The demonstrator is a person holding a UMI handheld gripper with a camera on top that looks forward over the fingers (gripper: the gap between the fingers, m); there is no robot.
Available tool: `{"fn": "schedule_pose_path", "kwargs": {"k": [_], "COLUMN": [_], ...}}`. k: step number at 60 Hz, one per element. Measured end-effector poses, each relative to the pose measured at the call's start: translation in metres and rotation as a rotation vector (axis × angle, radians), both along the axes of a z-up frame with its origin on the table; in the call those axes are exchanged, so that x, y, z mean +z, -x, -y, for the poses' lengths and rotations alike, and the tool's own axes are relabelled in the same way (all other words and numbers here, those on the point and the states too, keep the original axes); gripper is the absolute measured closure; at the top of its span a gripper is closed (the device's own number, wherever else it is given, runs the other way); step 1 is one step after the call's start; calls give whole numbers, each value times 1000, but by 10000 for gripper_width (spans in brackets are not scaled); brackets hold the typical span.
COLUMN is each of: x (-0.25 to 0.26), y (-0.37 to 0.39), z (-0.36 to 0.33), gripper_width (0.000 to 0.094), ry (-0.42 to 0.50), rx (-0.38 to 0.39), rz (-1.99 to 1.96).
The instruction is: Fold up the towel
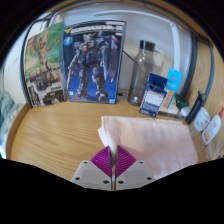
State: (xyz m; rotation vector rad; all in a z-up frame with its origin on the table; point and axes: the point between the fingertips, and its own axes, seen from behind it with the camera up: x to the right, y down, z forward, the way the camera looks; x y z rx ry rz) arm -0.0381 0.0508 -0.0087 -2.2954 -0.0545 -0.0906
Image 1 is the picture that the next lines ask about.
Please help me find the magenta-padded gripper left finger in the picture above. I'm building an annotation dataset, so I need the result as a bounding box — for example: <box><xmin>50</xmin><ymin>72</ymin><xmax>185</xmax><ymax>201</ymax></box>
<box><xmin>70</xmin><ymin>145</ymin><xmax>113</xmax><ymax>191</ymax></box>

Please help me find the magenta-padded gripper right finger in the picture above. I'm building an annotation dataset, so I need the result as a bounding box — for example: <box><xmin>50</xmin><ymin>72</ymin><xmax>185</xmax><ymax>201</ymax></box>
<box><xmin>114</xmin><ymin>145</ymin><xmax>156</xmax><ymax>192</ymax></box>

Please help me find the pale pink towel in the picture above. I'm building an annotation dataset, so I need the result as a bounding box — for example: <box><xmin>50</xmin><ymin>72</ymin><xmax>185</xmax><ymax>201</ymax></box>
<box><xmin>97</xmin><ymin>115</ymin><xmax>199</xmax><ymax>180</ymax></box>

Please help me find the small blue carton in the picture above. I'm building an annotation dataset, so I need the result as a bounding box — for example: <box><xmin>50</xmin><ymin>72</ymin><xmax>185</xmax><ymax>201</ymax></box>
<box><xmin>138</xmin><ymin>73</ymin><xmax>168</xmax><ymax>118</ymax></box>

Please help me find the dark green round container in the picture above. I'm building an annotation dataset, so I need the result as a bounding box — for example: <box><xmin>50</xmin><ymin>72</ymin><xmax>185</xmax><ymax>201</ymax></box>
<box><xmin>174</xmin><ymin>94</ymin><xmax>188</xmax><ymax>110</ymax></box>

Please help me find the white bottle with red cap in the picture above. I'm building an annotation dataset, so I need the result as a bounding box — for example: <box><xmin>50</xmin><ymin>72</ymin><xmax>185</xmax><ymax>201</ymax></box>
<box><xmin>201</xmin><ymin>107</ymin><xmax>224</xmax><ymax>146</ymax></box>

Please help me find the clear bottle with dark cap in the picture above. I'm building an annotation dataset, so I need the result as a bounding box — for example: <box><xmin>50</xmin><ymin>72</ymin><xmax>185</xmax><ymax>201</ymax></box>
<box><xmin>127</xmin><ymin>39</ymin><xmax>156</xmax><ymax>107</ymax></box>

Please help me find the teal and white bedding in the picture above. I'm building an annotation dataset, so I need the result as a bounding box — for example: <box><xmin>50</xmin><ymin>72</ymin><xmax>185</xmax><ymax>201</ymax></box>
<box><xmin>0</xmin><ymin>91</ymin><xmax>24</xmax><ymax>158</ymax></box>

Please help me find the blue robot model box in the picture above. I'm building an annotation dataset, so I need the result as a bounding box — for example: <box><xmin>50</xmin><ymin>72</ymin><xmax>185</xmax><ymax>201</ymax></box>
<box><xmin>59</xmin><ymin>19</ymin><xmax>127</xmax><ymax>105</ymax></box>

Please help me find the green toy figure box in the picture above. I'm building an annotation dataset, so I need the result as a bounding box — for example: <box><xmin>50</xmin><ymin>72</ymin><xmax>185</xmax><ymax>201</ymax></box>
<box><xmin>23</xmin><ymin>21</ymin><xmax>67</xmax><ymax>108</ymax></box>

